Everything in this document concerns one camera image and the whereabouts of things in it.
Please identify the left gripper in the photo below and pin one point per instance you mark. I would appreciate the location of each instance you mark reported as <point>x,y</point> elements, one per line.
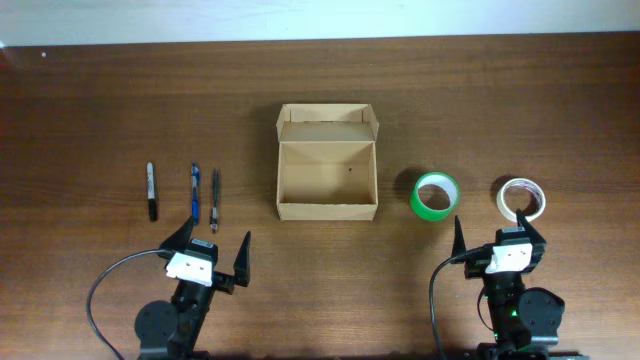
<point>220,280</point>

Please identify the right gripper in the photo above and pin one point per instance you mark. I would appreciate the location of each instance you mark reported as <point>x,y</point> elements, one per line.
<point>476,268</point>

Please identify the black pen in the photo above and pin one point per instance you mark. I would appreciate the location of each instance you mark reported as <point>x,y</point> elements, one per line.
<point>214,218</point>

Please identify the white masking tape roll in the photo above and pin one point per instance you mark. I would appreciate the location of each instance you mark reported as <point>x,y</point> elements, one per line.
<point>533,188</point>

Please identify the green tape roll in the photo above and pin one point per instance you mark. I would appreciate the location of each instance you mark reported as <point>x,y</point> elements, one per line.
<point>442,181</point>

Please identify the blue pen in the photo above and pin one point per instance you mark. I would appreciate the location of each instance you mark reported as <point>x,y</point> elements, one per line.
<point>195,183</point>

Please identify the black and white marker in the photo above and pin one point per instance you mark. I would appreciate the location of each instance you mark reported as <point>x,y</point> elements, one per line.
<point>151,192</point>

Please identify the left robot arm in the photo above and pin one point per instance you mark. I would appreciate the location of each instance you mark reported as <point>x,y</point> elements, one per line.
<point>170,329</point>

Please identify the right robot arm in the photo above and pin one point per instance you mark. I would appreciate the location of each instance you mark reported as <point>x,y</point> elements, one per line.
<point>524,320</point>

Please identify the open cardboard box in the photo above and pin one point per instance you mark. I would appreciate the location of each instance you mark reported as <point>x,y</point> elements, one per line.
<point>327,166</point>

